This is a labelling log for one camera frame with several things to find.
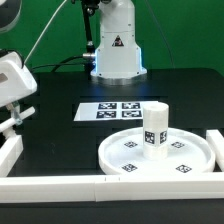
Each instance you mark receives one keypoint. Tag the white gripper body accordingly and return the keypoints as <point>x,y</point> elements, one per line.
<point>16,81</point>

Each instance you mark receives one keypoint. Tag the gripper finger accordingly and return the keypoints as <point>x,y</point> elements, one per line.
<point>15,113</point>

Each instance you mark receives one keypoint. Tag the white rod part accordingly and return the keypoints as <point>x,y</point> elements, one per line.
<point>6,127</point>

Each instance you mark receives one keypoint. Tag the white round table top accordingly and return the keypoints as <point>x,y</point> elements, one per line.
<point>131,152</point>

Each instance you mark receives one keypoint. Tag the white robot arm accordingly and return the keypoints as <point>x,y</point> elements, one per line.
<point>117,60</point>

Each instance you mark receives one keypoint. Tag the white paper marker sheet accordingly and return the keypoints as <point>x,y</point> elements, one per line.
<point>103,111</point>

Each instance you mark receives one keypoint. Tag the white left frame bar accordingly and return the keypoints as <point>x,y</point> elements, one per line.
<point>9,153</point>

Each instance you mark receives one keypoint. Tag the black camera stand pole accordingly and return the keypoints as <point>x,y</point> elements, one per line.
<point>88,33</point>

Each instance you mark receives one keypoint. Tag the white front frame bar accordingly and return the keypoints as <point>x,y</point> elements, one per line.
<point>98,188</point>

